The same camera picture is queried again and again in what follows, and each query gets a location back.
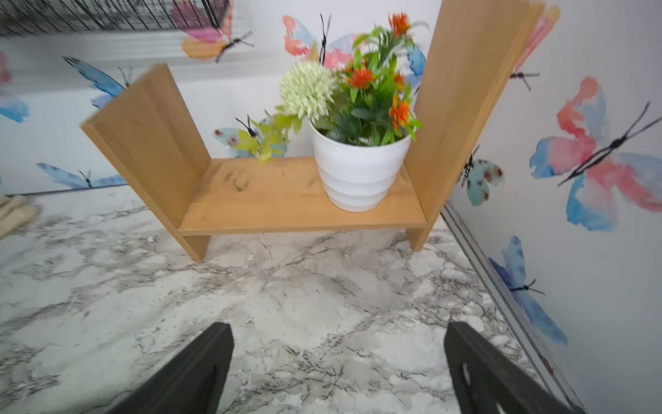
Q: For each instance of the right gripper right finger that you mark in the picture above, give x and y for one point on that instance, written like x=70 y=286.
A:
x=486 y=381

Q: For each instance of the wooden corner shelf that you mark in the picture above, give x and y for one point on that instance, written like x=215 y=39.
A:
x=148 y=135

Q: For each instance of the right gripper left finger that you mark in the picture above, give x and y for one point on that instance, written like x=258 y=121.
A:
x=192 y=382

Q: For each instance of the black wire wall basket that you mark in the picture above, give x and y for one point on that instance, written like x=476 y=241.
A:
x=58 y=17

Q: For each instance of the beige work glove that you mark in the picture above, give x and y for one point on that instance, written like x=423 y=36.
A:
x=15 y=212

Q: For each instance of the white pot green plant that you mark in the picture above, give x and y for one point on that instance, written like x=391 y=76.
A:
x=354 y=101

